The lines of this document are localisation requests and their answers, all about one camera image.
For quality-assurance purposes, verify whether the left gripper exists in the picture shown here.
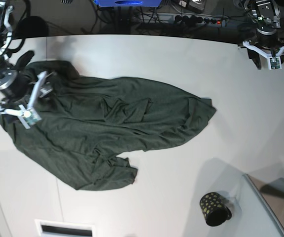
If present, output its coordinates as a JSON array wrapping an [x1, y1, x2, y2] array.
[[238, 28, 284, 70]]

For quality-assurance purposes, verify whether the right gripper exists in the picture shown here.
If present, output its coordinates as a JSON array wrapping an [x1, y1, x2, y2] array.
[[0, 70, 55, 118]]

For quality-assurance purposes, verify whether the dark green t-shirt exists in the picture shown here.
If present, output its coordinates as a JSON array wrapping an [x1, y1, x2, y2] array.
[[0, 61, 216, 191]]

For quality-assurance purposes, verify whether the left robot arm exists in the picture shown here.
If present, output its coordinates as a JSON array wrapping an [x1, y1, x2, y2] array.
[[238, 0, 284, 70]]

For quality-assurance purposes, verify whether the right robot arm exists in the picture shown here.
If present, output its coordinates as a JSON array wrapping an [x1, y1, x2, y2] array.
[[0, 0, 52, 120]]

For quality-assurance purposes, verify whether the black round stool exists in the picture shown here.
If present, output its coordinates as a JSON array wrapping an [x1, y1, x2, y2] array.
[[15, 16, 49, 39]]

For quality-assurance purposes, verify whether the white power strip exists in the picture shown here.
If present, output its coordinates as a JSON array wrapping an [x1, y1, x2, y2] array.
[[136, 12, 230, 27]]

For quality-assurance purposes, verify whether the blue box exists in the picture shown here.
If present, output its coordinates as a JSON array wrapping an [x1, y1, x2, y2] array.
[[94, 0, 161, 7]]

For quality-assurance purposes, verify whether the white slotted plate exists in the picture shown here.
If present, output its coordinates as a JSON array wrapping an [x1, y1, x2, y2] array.
[[35, 219, 97, 237]]

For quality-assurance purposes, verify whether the grey tray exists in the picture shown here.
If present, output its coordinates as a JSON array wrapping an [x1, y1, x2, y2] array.
[[242, 173, 284, 237]]

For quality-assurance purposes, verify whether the black mug with gold dots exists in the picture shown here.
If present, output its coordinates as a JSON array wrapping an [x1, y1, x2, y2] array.
[[199, 192, 232, 227]]

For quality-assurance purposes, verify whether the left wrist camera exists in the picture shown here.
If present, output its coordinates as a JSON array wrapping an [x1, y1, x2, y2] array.
[[267, 57, 282, 70]]

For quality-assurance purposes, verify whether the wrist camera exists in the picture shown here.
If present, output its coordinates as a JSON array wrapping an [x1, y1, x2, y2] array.
[[267, 57, 282, 70], [18, 108, 41, 129]]

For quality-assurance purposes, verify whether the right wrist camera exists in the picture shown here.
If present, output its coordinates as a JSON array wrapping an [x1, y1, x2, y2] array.
[[18, 108, 41, 129]]

